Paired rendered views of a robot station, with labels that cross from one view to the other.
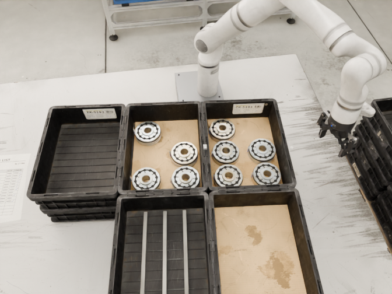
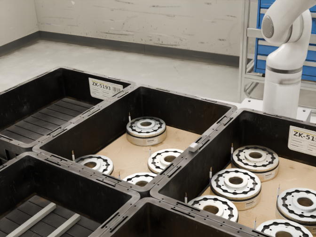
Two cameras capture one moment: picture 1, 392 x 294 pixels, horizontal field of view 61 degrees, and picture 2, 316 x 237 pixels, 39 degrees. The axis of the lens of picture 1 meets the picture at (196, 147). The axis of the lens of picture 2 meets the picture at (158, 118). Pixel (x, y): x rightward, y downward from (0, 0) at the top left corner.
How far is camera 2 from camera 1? 68 cm
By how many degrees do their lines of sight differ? 39
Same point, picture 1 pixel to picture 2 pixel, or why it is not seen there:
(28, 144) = not seen: hidden behind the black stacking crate
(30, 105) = not seen: hidden behind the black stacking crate
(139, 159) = (109, 152)
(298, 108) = not seen: outside the picture
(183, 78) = (252, 105)
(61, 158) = (30, 122)
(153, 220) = (53, 219)
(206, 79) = (272, 94)
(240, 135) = (283, 181)
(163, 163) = (134, 167)
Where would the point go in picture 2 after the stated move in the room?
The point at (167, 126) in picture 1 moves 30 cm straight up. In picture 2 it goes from (180, 136) to (177, 22)
